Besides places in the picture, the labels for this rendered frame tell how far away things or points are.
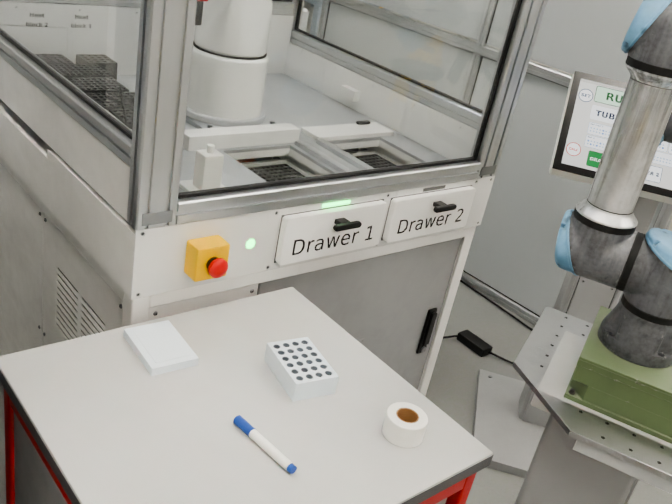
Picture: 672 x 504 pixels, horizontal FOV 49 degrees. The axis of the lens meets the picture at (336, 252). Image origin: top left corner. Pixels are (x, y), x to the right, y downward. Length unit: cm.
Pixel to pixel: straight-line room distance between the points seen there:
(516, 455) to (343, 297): 97
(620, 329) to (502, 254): 192
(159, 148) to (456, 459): 72
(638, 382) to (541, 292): 188
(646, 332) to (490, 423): 121
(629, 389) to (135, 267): 93
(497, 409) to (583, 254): 131
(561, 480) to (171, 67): 111
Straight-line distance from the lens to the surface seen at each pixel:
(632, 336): 151
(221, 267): 140
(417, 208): 179
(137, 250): 138
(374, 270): 184
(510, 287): 341
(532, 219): 328
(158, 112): 129
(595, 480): 164
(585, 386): 151
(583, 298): 244
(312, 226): 157
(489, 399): 273
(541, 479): 167
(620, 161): 142
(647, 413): 151
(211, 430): 121
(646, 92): 139
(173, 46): 127
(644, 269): 146
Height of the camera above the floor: 156
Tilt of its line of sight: 26 degrees down
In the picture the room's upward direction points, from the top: 12 degrees clockwise
